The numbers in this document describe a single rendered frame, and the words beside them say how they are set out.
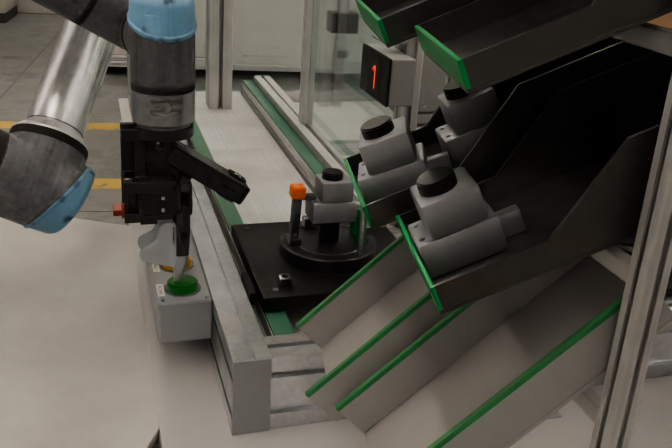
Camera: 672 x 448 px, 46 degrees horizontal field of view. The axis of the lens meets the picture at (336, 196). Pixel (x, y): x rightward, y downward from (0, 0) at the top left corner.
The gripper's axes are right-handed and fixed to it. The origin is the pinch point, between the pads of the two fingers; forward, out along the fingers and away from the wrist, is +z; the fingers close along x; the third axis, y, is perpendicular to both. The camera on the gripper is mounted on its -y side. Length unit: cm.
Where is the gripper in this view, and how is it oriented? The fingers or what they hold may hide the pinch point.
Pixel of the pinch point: (182, 270)
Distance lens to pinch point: 106.4
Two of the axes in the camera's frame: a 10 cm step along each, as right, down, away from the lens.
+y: -9.6, 0.5, -2.9
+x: 2.9, 3.7, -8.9
